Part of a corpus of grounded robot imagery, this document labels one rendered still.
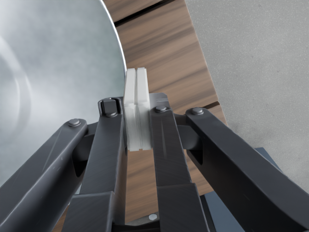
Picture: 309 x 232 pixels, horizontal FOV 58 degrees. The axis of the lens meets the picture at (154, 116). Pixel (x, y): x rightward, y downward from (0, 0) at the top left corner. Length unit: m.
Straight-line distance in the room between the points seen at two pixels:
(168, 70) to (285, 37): 0.45
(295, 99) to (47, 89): 0.58
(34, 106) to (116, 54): 0.08
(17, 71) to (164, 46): 0.12
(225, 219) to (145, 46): 0.40
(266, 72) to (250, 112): 0.10
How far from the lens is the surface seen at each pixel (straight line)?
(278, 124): 0.73
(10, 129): 0.26
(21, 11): 0.24
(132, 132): 0.16
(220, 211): 0.57
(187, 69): 0.24
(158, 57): 0.23
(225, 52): 0.62
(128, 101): 0.15
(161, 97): 0.17
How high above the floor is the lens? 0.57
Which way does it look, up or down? 64 degrees down
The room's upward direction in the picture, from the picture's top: 171 degrees clockwise
